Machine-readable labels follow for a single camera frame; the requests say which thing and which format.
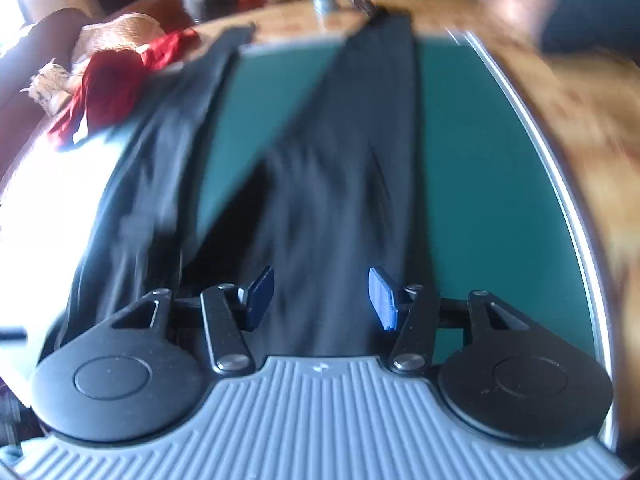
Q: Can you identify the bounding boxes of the green framed table mat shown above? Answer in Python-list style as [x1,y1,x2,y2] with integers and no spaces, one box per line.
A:
[0,30,618,453]

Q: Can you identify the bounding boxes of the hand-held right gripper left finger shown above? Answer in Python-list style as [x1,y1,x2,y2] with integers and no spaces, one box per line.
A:
[111,265,277,375]

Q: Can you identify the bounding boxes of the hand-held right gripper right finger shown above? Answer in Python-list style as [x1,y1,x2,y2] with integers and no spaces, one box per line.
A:
[367,266,532,375]

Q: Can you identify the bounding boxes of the red garment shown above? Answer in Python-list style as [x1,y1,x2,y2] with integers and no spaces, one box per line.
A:
[47,27,202,152]

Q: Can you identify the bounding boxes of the black bag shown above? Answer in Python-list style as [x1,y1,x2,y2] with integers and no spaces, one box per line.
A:
[201,0,242,22]

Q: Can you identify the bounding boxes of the black pants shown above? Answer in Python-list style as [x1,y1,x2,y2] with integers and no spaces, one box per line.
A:
[42,7,442,361]

